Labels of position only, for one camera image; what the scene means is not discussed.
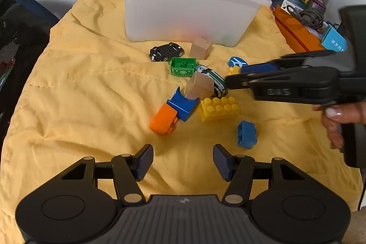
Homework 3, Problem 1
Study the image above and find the long yellow toy block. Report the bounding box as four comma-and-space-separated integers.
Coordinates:
199, 97, 239, 122

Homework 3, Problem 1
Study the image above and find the wooden cube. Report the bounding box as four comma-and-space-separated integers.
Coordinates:
189, 38, 213, 59
185, 72, 214, 99

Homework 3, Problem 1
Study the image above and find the green toy wagon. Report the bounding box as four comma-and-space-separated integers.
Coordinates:
171, 57, 198, 79

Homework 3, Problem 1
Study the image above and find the black toy car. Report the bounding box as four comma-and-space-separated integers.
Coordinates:
149, 42, 184, 62

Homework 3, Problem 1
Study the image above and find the blue card box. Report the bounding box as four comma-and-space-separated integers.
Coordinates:
322, 25, 348, 52

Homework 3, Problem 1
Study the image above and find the green white striped toy car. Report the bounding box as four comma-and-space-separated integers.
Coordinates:
196, 65, 228, 98

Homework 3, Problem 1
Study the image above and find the small blue toy block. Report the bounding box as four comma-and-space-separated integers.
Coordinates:
237, 120, 257, 149

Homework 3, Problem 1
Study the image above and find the orange toy block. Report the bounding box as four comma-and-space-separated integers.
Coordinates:
149, 104, 178, 135

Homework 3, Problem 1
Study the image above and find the blue curved toy block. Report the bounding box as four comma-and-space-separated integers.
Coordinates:
167, 87, 200, 122

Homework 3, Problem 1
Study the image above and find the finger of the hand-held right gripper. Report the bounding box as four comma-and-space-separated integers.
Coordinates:
241, 50, 337, 75
225, 67, 336, 91

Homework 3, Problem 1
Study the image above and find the blue round airplane sign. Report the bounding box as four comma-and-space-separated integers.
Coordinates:
228, 57, 247, 70

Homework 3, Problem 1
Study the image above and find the orange cardboard box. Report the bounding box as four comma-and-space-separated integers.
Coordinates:
272, 5, 333, 54

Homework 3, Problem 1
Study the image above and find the grey cable bundle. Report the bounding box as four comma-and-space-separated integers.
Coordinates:
291, 5, 326, 29

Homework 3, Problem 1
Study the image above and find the white plastic bin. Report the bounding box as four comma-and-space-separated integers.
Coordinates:
117, 0, 272, 48

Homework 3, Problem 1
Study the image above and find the yellow blanket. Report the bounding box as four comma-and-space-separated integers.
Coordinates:
0, 0, 363, 244

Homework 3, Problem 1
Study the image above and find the black bag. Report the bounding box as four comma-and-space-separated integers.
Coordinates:
0, 0, 60, 150

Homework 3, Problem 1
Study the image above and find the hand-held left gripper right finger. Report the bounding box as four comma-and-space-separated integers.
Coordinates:
213, 144, 315, 207

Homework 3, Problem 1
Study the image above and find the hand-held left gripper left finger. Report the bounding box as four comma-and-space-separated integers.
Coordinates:
53, 144, 154, 207

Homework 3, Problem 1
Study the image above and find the person's right hand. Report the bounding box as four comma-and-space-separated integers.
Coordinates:
313, 102, 366, 150

